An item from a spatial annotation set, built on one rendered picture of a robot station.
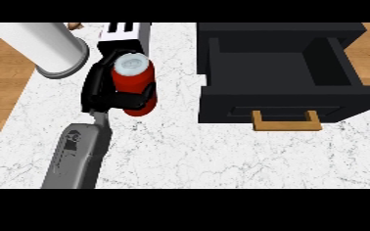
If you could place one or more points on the black drawer box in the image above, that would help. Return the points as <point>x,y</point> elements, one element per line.
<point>263,68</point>

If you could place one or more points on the black drawer front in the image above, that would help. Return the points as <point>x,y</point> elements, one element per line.
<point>226,102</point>

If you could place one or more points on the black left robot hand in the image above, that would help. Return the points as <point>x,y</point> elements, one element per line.
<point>99,88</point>

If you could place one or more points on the black cabinet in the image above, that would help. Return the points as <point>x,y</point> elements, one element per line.
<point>279,30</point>

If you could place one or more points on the white and black block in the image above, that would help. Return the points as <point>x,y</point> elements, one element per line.
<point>123,32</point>

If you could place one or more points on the red can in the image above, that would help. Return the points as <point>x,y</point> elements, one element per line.
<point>133,78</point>

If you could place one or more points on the white cylinder with grey rim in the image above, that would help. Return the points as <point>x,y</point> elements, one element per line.
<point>46,47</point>

